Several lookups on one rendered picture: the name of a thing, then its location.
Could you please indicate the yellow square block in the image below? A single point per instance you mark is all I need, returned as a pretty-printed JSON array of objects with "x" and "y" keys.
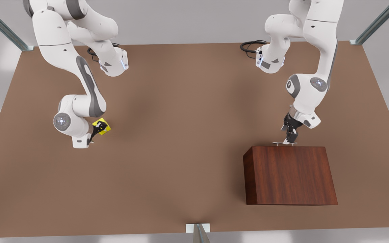
[{"x": 102, "y": 126}]

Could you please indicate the dark wooden drawer cabinet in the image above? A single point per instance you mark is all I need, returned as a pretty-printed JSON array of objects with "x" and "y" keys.
[{"x": 289, "y": 175}]

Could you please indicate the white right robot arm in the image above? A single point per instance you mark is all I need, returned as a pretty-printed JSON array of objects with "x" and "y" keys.
[{"x": 51, "y": 50}]

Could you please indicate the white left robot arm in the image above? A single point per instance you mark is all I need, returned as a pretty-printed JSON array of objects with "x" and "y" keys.
[{"x": 319, "y": 50}]

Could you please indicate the silver frame post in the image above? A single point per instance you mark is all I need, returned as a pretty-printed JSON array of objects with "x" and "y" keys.
[
  {"x": 377, "y": 22},
  {"x": 199, "y": 233},
  {"x": 2, "y": 25}
]

